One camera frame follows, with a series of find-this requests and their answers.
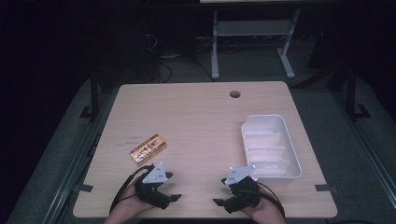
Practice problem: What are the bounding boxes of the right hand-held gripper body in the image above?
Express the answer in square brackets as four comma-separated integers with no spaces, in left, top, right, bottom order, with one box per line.
[223,164,262,215]

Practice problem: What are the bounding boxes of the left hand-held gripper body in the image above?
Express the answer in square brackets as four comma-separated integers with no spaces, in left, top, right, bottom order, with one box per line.
[134,161,172,210]

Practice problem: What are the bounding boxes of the white plastic bin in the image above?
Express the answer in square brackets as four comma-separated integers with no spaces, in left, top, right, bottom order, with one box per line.
[240,114,304,185]

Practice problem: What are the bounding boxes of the person's right hand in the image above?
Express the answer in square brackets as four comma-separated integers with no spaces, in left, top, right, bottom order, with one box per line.
[240,194,285,222]

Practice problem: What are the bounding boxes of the person's left hand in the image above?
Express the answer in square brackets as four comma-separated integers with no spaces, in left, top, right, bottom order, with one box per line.
[109,182,157,220]

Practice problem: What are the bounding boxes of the black metal stand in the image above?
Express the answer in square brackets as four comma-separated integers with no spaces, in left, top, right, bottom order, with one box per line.
[78,70,101,121]
[345,64,373,121]

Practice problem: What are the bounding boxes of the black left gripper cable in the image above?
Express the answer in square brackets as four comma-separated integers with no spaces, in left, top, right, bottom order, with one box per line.
[108,164,155,215]

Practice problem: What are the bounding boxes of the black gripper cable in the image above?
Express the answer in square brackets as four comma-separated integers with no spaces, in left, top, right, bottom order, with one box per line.
[256,181,287,219]
[108,164,155,215]

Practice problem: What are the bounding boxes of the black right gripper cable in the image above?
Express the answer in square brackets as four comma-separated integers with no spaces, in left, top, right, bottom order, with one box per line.
[256,181,287,219]

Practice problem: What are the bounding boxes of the grey metal floor rail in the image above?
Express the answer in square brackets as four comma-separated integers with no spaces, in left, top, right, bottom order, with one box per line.
[329,90,396,200]
[41,90,117,224]

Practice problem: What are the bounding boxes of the black floor cables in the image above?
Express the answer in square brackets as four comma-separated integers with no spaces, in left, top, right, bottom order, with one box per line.
[146,32,217,84]

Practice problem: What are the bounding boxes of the white metal desk frame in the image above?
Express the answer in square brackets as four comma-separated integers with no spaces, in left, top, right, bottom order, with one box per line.
[210,7,302,80]

